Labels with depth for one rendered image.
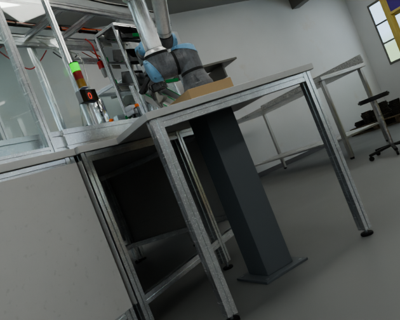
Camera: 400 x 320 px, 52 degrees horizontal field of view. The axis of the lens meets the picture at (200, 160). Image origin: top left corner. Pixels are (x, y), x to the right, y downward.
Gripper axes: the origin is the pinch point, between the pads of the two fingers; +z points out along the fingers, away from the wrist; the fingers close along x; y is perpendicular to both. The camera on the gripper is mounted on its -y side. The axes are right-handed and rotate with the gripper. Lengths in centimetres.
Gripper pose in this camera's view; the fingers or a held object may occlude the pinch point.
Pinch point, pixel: (160, 106)
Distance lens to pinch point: 237.4
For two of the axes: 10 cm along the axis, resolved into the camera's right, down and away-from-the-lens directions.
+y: 7.9, -3.2, -5.3
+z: 3.7, 9.3, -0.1
